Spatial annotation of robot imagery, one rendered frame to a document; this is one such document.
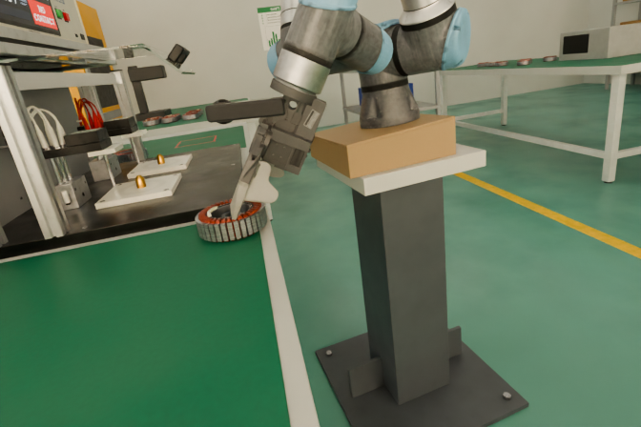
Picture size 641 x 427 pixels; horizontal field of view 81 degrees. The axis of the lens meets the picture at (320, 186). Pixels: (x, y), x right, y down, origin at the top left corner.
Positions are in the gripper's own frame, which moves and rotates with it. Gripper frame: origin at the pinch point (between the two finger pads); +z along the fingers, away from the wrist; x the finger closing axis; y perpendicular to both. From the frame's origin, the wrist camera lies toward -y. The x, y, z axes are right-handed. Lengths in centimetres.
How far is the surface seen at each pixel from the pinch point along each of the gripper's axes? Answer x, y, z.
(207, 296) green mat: -19.3, 1.6, 4.6
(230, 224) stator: -5.4, 0.4, 1.7
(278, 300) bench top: -21.5, 9.1, 0.5
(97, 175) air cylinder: 40, -39, 24
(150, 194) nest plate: 16.8, -18.2, 12.6
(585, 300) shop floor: 66, 132, 16
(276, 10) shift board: 565, -79, -73
